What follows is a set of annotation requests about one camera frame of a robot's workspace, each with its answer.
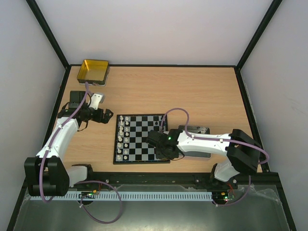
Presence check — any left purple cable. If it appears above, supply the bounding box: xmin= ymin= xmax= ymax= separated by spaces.
xmin=39 ymin=81 xmax=123 ymax=224

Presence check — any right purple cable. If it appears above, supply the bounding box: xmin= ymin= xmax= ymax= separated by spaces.
xmin=159 ymin=107 xmax=270 ymax=208

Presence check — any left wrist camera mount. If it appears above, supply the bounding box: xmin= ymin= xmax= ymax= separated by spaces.
xmin=88 ymin=93 xmax=105 ymax=110

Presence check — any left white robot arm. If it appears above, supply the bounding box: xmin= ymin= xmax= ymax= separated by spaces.
xmin=24 ymin=91 xmax=113 ymax=200

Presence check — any pink tin with chess pieces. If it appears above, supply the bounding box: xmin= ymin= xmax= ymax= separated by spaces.
xmin=182 ymin=125 xmax=211 ymax=159

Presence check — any yellow square tin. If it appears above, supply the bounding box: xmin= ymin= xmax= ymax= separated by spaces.
xmin=77 ymin=59 xmax=110 ymax=87

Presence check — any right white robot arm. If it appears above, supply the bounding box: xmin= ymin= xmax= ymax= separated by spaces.
xmin=146 ymin=129 xmax=261 ymax=189

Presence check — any black and silver chessboard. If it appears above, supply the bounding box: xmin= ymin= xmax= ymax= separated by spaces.
xmin=113 ymin=114 xmax=170 ymax=165

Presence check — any grey slotted cable duct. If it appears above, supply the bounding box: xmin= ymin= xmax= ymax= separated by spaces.
xmin=30 ymin=191 xmax=213 ymax=201

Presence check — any black aluminium frame rail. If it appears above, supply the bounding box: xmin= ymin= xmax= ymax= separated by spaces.
xmin=24 ymin=170 xmax=280 ymax=190

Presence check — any purple cable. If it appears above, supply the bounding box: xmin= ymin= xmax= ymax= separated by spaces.
xmin=159 ymin=107 xmax=270 ymax=208
xmin=39 ymin=81 xmax=123 ymax=224

